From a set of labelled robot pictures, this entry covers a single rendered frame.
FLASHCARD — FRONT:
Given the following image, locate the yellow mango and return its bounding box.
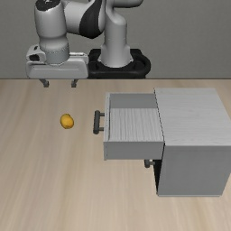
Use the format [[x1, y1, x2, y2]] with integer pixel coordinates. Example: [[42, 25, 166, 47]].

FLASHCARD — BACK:
[[60, 113, 75, 130]]

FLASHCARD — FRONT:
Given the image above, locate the grey open drawer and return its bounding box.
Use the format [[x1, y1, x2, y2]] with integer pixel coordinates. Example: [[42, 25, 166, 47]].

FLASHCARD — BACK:
[[92, 92, 165, 162]]

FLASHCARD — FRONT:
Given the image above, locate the grey cabinet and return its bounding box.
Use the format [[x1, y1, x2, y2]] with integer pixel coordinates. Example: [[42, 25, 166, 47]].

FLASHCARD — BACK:
[[143, 87, 231, 198]]

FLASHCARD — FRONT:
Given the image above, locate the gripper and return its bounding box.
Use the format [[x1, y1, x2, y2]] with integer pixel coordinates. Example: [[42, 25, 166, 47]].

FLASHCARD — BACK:
[[24, 43, 90, 88]]

